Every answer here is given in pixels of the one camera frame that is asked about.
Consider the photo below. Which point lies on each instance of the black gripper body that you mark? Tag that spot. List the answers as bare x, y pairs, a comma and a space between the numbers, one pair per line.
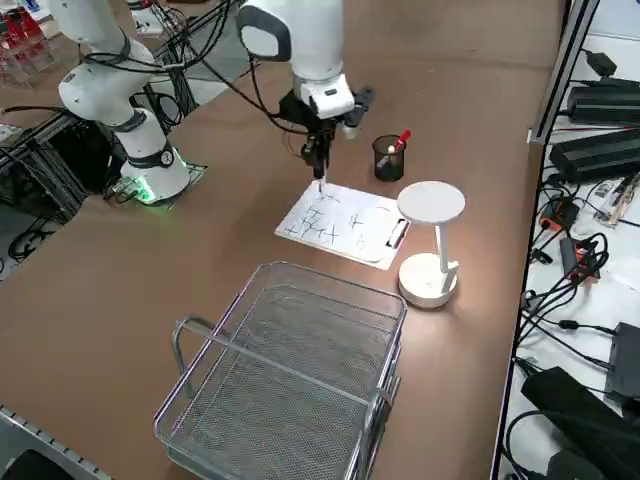
295, 112

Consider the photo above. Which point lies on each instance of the blue capped white pen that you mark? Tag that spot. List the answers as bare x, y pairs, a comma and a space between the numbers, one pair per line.
320, 182

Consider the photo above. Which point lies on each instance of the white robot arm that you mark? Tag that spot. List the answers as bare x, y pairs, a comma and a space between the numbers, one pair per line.
310, 30

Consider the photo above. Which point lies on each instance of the black mesh pen holder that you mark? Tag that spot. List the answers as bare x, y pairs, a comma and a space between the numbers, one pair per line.
389, 172

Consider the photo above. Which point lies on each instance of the red capped marker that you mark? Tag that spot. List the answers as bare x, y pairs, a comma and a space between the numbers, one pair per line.
404, 136

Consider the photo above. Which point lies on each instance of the white A4 paper sheet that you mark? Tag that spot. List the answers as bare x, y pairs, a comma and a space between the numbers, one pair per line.
340, 235

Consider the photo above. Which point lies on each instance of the white clipboard with metal clip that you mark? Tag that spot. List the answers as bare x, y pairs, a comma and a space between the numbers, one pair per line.
397, 235

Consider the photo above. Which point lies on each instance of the white round desk lamp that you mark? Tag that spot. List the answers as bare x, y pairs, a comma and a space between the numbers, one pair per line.
430, 202

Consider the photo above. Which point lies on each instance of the orange black electronic device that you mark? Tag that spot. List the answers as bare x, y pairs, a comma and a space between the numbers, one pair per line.
560, 212
582, 260

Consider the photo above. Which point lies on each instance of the silver mesh letter tray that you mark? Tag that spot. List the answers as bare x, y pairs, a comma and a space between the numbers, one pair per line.
310, 415

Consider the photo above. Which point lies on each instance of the large black power brick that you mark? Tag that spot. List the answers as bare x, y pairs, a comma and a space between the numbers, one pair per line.
595, 155
605, 102

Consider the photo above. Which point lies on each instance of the clear box with red packs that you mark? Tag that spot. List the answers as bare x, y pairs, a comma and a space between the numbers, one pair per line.
20, 50

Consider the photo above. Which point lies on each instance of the small black power adapter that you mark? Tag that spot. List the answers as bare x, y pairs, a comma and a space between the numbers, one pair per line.
602, 62

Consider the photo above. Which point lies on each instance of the black soft bag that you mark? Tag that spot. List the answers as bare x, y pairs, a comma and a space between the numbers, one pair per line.
575, 415

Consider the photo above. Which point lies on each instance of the flat black box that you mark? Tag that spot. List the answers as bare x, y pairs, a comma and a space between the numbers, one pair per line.
625, 365

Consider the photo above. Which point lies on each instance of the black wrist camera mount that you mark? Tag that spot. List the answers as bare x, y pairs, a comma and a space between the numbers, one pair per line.
362, 105

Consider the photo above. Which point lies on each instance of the aluminium profile post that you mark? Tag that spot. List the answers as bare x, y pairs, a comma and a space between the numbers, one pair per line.
565, 75

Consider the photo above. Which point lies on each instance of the aluminium profile rail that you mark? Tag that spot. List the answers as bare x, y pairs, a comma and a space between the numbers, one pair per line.
50, 440

